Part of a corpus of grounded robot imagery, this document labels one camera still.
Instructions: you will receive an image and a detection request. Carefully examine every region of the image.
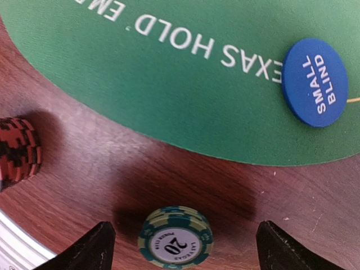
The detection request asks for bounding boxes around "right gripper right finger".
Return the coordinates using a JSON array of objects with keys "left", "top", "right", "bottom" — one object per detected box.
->
[{"left": 256, "top": 220, "right": 338, "bottom": 269}]

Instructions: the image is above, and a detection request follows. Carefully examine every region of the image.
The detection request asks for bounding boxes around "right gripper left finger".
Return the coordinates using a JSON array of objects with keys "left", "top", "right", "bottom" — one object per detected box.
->
[{"left": 35, "top": 222, "right": 116, "bottom": 270}]

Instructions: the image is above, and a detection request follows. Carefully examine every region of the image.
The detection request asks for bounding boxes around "green 20 chip stack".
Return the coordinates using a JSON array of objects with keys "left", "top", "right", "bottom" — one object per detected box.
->
[{"left": 137, "top": 206, "right": 214, "bottom": 269}]

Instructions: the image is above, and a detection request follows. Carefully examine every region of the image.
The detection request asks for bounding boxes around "blue small blind button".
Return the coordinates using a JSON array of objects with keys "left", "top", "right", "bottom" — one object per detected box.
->
[{"left": 282, "top": 38, "right": 349, "bottom": 128}]

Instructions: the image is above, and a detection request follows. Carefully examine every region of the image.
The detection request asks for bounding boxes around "round green poker mat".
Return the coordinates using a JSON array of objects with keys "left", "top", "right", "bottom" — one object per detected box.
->
[{"left": 1, "top": 1, "right": 359, "bottom": 166}]

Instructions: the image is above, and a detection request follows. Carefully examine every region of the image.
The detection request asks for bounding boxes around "aluminium front rail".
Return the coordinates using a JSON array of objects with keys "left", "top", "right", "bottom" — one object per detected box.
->
[{"left": 0, "top": 212, "right": 57, "bottom": 270}]

